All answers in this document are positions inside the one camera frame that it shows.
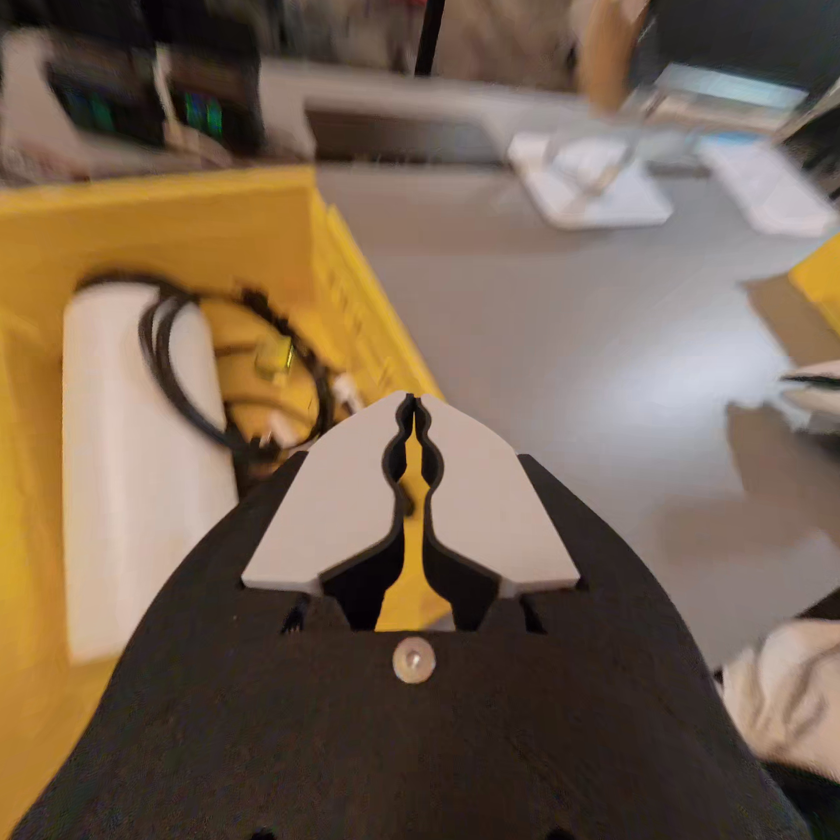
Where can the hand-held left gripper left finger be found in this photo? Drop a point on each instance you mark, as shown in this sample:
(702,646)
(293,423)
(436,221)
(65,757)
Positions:
(328,518)

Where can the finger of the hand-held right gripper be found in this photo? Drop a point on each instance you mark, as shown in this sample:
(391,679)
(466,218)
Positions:
(817,397)

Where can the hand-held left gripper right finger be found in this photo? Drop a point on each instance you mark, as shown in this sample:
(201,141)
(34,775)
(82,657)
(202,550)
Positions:
(499,518)

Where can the grey desk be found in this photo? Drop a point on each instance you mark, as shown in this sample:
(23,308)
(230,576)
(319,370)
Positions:
(590,361)

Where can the black desk mat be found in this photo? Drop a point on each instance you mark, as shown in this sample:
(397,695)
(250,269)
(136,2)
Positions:
(407,134)

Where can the black battery charger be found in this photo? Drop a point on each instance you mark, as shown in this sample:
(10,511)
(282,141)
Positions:
(210,102)
(105,98)

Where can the black steel pole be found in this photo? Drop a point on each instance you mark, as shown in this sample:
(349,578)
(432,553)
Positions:
(430,36)

